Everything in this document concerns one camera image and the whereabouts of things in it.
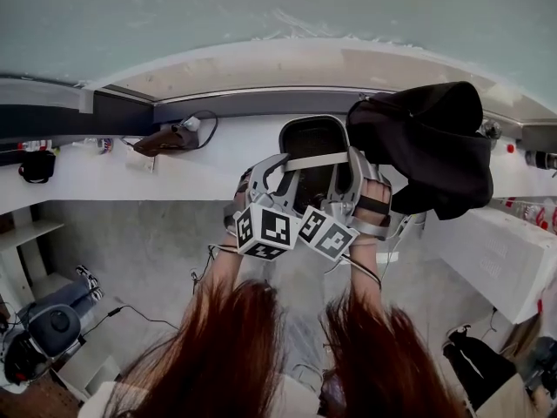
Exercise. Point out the white cabinet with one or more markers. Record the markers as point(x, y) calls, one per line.
point(496, 259)

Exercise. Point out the person's right hand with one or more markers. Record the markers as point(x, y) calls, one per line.
point(374, 200)

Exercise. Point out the small clear plastic bag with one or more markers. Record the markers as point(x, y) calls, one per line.
point(140, 161)

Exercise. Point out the black wrist band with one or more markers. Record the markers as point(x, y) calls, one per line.
point(370, 272)

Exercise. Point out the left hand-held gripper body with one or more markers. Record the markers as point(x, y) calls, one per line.
point(272, 229)

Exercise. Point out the clear bag of bottles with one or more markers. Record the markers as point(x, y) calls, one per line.
point(531, 213)

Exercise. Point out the brown handbag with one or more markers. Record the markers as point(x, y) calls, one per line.
point(163, 142)

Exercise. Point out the person's left hand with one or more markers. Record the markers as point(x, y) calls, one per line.
point(243, 185)

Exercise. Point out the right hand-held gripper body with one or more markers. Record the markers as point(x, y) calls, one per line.
point(330, 237)

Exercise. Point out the white basket with handle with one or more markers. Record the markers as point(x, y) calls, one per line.
point(313, 139)

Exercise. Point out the person's light trousers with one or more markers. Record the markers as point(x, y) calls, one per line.
point(304, 329)

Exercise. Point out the person's right forearm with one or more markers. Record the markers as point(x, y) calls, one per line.
point(365, 277)

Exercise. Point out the black backpack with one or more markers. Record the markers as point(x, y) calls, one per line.
point(431, 146)

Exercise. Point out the clear bottle red cap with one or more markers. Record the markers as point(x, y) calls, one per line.
point(35, 145)

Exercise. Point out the person's left forearm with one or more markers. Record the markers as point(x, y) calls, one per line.
point(219, 272)

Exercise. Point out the black flask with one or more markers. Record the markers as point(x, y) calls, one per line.
point(541, 160)

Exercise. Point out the grey padded chair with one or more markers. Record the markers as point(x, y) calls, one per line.
point(54, 329)

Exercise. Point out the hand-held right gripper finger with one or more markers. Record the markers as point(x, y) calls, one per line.
point(338, 185)
point(363, 166)

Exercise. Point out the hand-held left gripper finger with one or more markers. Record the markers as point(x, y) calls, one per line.
point(260, 174)
point(289, 190)

